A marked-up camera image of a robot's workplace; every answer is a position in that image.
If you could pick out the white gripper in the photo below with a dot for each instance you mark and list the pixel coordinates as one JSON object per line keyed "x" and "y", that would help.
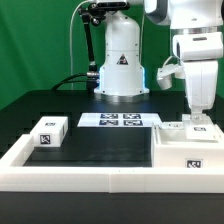
{"x": 198, "y": 55}

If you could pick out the white cabinet door panel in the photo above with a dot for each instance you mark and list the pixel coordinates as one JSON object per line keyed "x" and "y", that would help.
{"x": 172, "y": 125}
{"x": 203, "y": 130}

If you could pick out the white cabinet body box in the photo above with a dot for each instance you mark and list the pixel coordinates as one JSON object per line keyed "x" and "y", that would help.
{"x": 171, "y": 148}

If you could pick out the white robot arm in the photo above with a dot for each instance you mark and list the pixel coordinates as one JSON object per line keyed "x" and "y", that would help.
{"x": 121, "y": 75}

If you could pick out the small white cabinet top block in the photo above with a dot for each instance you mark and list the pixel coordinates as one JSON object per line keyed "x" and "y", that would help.
{"x": 50, "y": 131}

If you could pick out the white U-shaped fence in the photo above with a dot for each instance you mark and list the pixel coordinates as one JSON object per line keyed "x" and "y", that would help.
{"x": 16, "y": 176}

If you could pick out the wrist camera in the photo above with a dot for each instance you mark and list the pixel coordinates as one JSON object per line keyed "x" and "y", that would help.
{"x": 164, "y": 75}

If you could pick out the white marker base plate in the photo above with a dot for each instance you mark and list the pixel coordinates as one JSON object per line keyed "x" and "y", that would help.
{"x": 119, "y": 120}

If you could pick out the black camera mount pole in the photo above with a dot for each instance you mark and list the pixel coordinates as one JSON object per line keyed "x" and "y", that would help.
{"x": 90, "y": 15}

